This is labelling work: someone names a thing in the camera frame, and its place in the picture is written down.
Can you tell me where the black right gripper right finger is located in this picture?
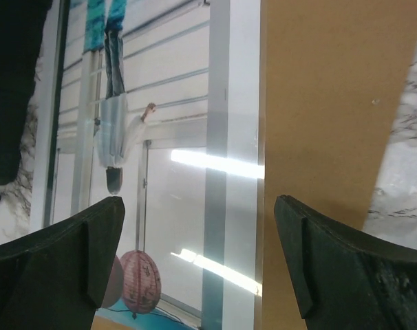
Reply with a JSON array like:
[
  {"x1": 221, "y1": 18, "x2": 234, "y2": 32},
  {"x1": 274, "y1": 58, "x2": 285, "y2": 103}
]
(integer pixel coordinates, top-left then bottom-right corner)
[{"x1": 274, "y1": 195, "x2": 417, "y2": 330}]

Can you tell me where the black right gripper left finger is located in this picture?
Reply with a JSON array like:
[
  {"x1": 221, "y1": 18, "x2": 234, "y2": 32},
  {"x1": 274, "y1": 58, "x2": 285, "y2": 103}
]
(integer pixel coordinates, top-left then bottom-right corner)
[{"x1": 0, "y1": 196, "x2": 125, "y2": 330}]

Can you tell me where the printed lantern photo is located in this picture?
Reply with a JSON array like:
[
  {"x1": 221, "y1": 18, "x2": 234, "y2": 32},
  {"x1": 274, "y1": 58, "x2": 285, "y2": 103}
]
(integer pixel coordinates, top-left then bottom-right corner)
[{"x1": 30, "y1": 1, "x2": 264, "y2": 329}]

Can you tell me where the brown fibreboard backing board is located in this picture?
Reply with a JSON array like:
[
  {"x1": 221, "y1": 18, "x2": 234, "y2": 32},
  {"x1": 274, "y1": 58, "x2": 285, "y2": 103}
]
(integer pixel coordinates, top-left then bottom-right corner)
[{"x1": 256, "y1": 1, "x2": 417, "y2": 329}]

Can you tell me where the black plastic toolbox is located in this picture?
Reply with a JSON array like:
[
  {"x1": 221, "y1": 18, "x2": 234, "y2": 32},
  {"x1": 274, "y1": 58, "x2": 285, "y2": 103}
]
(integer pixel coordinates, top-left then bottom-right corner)
[{"x1": 0, "y1": 0, "x2": 52, "y2": 186}]

